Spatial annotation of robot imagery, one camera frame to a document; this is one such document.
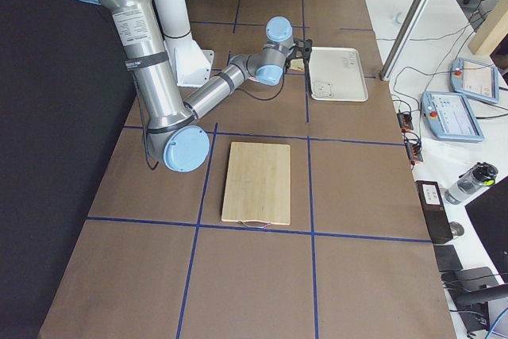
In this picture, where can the orange connector block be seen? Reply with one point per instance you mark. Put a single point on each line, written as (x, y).
(413, 149)
(405, 121)

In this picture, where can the teach pendant tablet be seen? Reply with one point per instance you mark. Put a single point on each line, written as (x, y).
(450, 117)
(476, 80)

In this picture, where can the far teach pendant tablet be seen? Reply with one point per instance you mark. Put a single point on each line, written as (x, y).
(476, 80)

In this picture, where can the bread slice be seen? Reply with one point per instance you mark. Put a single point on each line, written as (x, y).
(297, 65)

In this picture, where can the orange connector block far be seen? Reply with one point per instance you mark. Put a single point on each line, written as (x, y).
(405, 121)

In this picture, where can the orange connector block near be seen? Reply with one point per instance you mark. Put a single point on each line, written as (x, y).
(413, 149)

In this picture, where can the clear water bottle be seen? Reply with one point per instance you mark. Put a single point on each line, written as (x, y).
(481, 175)

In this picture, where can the aluminium frame post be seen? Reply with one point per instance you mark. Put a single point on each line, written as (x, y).
(415, 11)

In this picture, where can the black monitor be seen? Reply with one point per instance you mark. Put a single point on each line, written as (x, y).
(488, 216)

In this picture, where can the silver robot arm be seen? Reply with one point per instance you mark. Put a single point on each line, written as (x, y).
(169, 71)

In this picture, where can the wooden cutting board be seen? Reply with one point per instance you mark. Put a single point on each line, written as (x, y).
(258, 184)

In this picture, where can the cream bear tray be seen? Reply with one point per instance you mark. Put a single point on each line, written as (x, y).
(336, 74)

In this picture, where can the black desk stand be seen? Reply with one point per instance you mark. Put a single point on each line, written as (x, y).
(476, 290)

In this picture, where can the dark brown box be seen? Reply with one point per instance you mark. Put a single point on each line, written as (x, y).
(434, 211)

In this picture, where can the near teach pendant tablet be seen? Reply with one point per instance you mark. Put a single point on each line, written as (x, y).
(450, 117)

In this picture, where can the wooden plank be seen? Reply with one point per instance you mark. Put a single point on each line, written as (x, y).
(491, 32)

